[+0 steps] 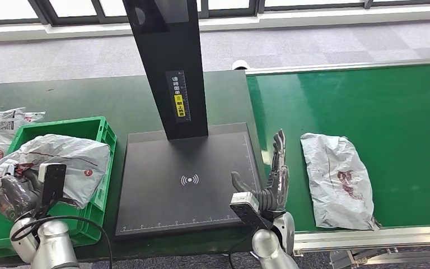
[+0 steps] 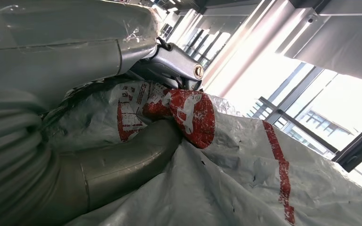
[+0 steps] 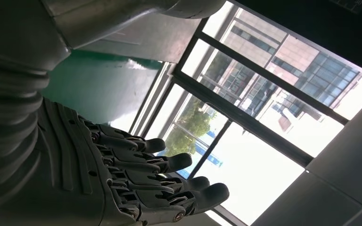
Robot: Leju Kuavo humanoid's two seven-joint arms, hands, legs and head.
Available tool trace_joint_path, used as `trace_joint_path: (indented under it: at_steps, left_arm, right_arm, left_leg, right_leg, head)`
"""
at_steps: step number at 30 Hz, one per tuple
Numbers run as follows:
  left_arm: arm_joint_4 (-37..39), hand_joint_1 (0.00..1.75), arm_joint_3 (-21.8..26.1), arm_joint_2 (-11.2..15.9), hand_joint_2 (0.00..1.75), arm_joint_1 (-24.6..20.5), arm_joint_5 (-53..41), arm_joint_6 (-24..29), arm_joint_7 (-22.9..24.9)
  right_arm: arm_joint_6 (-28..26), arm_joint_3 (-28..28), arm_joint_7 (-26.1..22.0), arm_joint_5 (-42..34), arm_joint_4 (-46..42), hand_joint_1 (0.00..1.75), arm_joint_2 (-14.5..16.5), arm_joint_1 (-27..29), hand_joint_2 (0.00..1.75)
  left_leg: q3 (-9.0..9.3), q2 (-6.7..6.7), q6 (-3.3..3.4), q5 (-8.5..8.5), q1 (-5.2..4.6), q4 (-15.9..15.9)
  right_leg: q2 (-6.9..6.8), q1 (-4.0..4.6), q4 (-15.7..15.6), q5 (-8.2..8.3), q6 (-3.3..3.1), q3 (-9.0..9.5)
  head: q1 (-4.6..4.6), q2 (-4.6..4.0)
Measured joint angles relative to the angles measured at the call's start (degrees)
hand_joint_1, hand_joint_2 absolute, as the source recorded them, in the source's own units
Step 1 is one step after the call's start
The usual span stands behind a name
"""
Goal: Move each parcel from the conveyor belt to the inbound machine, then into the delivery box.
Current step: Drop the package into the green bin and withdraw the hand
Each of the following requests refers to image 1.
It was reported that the aluminium conveyor frame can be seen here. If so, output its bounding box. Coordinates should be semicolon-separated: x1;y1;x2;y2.
244;57;430;269

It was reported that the dark window frame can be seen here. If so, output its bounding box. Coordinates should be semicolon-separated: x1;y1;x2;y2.
0;0;430;27

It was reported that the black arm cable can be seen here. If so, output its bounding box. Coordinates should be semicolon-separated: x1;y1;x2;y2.
229;235;254;269
10;215;114;269

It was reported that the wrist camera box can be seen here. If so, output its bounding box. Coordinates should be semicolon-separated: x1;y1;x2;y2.
38;163;67;218
230;192;275;231

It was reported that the grey mailer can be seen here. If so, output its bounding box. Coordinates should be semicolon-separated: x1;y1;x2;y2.
300;132;381;231
0;133;111;211

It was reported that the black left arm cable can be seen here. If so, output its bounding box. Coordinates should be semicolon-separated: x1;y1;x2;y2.
10;215;114;269

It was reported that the white round roller cap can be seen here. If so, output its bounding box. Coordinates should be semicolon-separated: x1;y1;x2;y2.
232;59;252;71

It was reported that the green conveyor belt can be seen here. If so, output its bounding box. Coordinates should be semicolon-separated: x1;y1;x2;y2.
246;63;430;233

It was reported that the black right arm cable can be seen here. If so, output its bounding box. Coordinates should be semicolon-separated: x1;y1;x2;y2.
229;235;254;269

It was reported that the black inbound scanner machine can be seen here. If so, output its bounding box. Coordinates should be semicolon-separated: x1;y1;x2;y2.
114;0;272;240

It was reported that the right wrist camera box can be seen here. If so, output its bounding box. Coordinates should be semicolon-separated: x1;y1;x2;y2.
230;192;275;231

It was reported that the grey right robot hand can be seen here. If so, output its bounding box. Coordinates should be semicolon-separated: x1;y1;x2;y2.
231;128;290;211

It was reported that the black and yellow label sticker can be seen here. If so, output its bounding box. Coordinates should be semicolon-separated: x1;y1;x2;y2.
165;69;193;123

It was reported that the white window sill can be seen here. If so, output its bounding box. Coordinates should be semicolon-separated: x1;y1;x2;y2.
0;3;430;43

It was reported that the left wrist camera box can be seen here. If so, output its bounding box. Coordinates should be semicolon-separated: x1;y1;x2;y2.
38;163;67;218

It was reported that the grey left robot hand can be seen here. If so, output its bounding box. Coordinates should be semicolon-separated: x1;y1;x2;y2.
0;173;40;222

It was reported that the green plastic crate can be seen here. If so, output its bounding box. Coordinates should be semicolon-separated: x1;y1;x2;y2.
0;116;118;257

